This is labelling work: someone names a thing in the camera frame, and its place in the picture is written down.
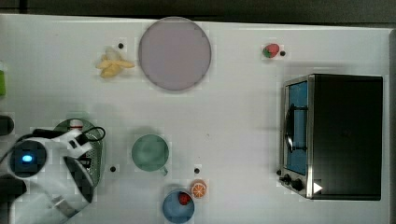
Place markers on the orange slice toy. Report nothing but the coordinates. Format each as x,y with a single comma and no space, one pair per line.
198,188

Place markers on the blue bowl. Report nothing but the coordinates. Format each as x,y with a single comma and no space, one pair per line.
173,211

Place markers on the silver toaster oven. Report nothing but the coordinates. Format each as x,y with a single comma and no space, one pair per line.
332,137

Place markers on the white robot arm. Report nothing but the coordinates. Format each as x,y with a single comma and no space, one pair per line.
58,186

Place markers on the small red toy in bowl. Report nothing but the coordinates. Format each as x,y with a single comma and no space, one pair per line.
184,198

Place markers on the green mug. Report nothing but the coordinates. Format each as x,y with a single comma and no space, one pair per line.
150,153

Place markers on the plush strawberry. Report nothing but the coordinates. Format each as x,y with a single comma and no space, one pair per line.
270,50

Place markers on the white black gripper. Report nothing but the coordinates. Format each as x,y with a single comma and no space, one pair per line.
77,146

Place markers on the plush peeled banana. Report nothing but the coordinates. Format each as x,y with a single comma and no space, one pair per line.
112,63

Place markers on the lilac round plate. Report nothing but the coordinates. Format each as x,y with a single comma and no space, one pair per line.
174,53

